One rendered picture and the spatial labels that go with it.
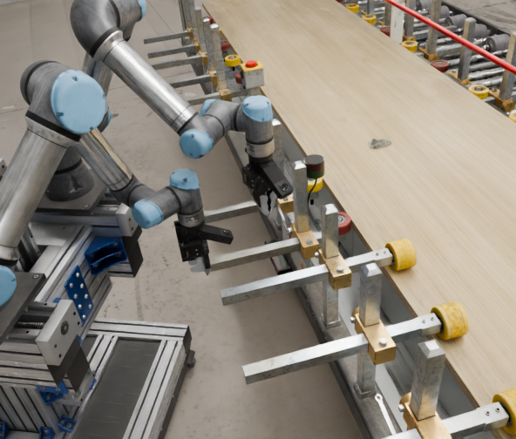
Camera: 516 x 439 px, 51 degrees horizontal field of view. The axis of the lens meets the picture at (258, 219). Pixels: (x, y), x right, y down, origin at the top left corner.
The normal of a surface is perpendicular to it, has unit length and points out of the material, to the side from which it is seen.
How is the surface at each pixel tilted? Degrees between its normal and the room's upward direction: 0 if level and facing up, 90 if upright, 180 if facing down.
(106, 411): 0
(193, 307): 0
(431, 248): 0
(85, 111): 85
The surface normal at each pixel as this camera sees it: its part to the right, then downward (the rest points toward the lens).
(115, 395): -0.09, -0.80
